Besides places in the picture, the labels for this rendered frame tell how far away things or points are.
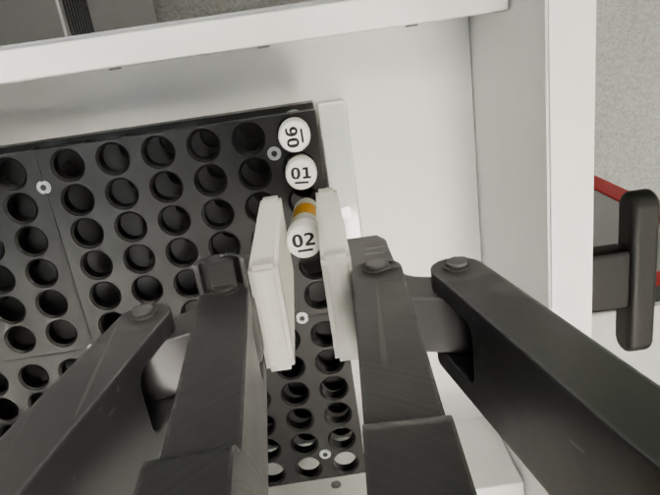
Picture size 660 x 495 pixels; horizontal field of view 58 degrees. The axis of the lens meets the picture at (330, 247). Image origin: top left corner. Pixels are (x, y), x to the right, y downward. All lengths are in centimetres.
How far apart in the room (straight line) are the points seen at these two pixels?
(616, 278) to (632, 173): 107
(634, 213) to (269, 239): 16
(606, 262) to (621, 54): 103
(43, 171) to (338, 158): 13
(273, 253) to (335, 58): 16
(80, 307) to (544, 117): 20
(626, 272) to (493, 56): 11
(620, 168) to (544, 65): 111
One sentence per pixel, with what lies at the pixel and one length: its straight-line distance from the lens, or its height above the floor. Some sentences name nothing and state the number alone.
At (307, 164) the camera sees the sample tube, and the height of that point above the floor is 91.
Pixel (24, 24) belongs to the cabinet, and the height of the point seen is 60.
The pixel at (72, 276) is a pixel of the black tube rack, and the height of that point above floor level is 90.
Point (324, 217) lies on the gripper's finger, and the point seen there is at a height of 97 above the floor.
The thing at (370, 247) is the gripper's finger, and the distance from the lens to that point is 17.
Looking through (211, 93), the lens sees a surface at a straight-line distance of 31.
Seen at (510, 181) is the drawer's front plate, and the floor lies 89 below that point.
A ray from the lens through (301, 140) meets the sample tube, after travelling 23.
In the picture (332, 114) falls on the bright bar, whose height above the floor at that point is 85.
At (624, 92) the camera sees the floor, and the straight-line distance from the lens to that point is 130.
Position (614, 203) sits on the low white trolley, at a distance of 76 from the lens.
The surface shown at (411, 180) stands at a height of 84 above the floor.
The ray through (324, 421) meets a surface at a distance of 29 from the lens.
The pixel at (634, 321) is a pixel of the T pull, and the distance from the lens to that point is 29.
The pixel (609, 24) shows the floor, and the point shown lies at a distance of 128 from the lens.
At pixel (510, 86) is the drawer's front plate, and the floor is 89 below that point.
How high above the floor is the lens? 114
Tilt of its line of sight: 70 degrees down
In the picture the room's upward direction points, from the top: 170 degrees clockwise
